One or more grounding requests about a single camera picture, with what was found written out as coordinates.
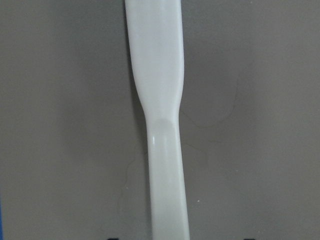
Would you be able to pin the white hand brush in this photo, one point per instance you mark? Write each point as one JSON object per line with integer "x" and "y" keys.
{"x": 155, "y": 33}

